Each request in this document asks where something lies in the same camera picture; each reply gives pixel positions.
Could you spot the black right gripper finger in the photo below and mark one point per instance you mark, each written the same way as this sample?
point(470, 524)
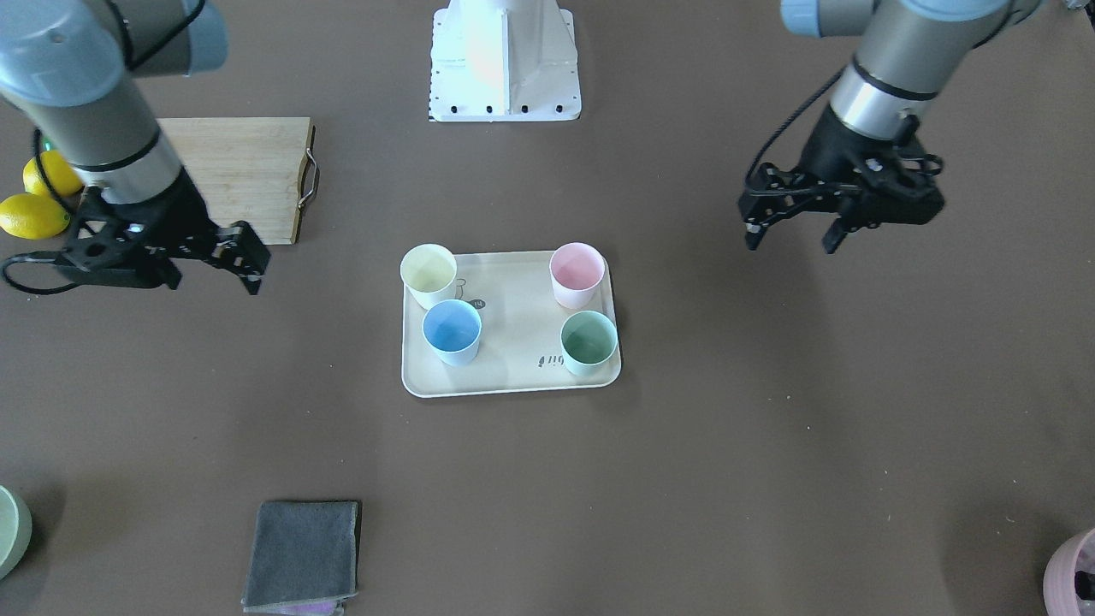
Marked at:
point(252, 270)

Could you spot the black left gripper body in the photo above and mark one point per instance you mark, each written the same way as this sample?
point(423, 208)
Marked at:
point(831, 151)

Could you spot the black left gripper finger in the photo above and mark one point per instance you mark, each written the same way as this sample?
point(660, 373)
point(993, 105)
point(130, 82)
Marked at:
point(754, 235)
point(835, 235)

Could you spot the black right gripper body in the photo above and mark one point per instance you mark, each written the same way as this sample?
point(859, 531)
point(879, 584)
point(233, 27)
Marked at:
point(182, 214)

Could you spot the cream cup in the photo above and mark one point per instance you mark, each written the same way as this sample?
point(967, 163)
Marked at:
point(429, 272)

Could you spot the pink cup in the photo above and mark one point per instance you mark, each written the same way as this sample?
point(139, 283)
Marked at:
point(576, 269)

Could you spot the green cup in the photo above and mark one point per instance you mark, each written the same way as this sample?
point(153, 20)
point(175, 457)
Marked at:
point(588, 339)

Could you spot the blue cup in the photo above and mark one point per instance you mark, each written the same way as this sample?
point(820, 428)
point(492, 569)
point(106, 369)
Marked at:
point(453, 329)

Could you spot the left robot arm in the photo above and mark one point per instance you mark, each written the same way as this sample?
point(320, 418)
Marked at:
point(908, 51)

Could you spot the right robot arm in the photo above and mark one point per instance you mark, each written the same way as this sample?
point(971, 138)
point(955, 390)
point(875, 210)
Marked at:
point(71, 67)

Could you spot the cream rabbit tray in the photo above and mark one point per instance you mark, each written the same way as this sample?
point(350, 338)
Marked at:
point(521, 349)

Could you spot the wooden cutting board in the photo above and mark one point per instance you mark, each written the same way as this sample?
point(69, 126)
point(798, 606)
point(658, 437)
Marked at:
point(262, 170)

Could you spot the whole lemon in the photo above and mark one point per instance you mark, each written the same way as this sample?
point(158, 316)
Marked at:
point(51, 173)
point(32, 217)

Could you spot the dark grey folded cloth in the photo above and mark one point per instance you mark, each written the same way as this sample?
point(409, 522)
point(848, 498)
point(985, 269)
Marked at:
point(304, 558)

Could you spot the green bowl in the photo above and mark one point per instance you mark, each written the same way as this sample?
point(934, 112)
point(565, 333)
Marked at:
point(16, 530)

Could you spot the pink bowl with ice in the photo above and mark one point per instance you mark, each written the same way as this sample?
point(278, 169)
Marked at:
point(1067, 582)

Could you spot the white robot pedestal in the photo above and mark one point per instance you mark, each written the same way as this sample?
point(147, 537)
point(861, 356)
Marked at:
point(504, 61)

